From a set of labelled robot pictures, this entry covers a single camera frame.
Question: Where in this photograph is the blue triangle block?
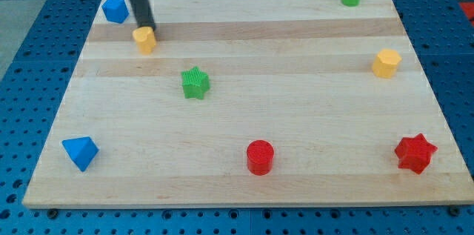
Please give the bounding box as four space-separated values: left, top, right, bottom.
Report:
61 136 99 172

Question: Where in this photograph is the yellow hexagon block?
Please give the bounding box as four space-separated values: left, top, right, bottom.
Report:
372 49 402 79

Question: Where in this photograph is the red star block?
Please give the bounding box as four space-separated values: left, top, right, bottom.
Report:
394 133 438 174

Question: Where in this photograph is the red cylinder block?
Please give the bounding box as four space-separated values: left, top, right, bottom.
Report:
246 140 275 176

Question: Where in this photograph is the blue hexagon block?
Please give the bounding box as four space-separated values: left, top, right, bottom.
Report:
101 0 129 24

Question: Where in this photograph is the red object at right edge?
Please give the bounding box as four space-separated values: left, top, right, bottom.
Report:
459 1 474 25

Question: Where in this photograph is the green star block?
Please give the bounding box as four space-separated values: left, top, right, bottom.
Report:
181 66 210 99

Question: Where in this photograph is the yellow heart block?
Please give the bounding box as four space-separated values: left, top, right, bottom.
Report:
132 27 157 55

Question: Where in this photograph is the wooden board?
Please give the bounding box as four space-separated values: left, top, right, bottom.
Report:
23 0 473 209

